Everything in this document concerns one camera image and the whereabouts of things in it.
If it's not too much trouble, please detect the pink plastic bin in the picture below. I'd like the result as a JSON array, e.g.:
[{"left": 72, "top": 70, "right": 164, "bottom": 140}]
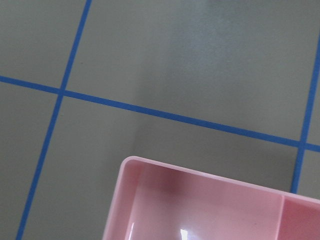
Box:
[{"left": 103, "top": 156, "right": 320, "bottom": 240}]

